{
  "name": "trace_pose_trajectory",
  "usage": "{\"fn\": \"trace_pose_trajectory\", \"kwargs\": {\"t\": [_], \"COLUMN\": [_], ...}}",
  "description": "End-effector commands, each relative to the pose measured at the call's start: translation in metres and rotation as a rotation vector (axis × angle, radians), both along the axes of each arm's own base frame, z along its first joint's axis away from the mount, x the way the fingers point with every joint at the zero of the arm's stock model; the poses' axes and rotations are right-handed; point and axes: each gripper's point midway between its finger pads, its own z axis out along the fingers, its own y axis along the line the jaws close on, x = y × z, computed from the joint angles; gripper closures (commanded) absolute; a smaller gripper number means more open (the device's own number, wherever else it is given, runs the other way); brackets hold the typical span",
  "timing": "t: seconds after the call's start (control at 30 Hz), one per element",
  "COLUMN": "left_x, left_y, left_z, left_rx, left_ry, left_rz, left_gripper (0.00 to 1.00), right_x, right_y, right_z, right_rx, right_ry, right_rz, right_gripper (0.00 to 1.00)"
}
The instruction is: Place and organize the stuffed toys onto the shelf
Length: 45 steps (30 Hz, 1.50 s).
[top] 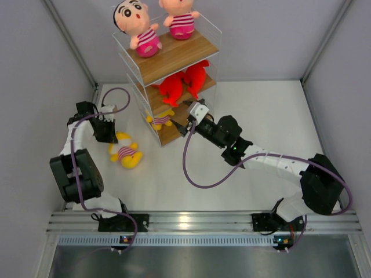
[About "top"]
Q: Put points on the red shark plush toy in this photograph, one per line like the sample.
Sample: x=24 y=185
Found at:
x=172 y=88

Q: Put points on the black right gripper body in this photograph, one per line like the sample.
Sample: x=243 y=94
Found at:
x=207 y=131

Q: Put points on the pink black-haired boy doll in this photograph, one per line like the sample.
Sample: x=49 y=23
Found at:
x=132 y=18

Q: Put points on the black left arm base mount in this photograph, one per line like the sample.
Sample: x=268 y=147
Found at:
x=119 y=223

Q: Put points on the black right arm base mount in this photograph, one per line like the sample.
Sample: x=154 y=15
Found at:
x=271 y=222

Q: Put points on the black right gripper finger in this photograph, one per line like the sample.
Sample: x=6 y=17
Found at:
x=183 y=130
x=190 y=103

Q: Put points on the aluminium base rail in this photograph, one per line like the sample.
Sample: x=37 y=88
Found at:
x=203 y=221

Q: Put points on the yellow bear plush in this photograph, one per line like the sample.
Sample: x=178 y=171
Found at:
x=160 y=120
x=125 y=151

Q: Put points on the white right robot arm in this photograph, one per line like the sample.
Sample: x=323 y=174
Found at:
x=320 y=183

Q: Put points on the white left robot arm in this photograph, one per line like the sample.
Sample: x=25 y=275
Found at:
x=76 y=174

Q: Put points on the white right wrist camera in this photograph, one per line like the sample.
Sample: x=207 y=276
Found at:
x=198 y=112

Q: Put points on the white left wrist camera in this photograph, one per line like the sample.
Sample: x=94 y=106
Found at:
x=107 y=112

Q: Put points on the slotted grey cable duct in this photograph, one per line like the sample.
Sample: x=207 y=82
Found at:
x=169 y=240

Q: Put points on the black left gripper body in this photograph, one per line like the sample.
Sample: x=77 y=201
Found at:
x=104 y=133

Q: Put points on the white wire wooden shelf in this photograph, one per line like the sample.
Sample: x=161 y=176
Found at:
x=145 y=73

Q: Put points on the pink bald baby doll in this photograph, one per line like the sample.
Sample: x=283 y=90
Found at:
x=180 y=18

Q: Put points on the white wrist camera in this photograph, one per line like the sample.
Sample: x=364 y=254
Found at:
x=107 y=112
x=198 y=112

